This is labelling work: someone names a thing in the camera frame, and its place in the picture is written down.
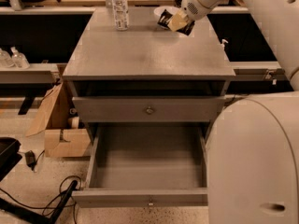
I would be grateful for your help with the black bin on left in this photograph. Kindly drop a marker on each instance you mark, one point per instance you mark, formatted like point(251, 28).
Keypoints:
point(9, 155)

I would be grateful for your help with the open brown cardboard box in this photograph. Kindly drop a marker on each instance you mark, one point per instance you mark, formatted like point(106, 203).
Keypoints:
point(64, 135)

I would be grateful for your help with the black rxbar chocolate wrapper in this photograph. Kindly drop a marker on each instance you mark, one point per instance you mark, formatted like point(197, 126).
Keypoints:
point(178, 22)

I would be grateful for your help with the grey wooden drawer cabinet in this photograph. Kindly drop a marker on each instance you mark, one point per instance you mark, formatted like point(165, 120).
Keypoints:
point(146, 60)

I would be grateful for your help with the black stand leg with cables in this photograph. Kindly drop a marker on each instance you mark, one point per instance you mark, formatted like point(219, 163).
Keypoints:
point(56, 207)

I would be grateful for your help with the black power adapter left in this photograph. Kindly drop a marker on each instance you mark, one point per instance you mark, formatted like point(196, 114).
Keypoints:
point(30, 159)

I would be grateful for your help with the open grey middle drawer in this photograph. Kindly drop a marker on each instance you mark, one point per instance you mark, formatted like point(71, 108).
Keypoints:
point(145, 166)

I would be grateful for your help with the closed grey top drawer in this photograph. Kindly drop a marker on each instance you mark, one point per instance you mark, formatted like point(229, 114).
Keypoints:
point(116, 109)

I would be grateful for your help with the small white pump dispenser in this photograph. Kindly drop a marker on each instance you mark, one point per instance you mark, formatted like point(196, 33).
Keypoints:
point(224, 43)

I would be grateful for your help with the clear sanitizer pump bottle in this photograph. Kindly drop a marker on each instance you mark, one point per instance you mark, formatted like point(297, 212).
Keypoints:
point(19, 59)

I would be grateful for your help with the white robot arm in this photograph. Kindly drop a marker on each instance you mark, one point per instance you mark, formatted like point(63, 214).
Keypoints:
point(253, 148)

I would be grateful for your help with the clear plastic water bottle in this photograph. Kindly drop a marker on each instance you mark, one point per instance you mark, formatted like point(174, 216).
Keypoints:
point(121, 16)

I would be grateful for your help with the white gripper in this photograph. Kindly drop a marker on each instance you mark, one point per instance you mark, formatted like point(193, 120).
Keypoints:
point(192, 6)

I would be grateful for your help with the white ceramic bowl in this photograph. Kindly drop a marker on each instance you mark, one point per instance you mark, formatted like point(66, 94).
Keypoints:
point(159, 12)

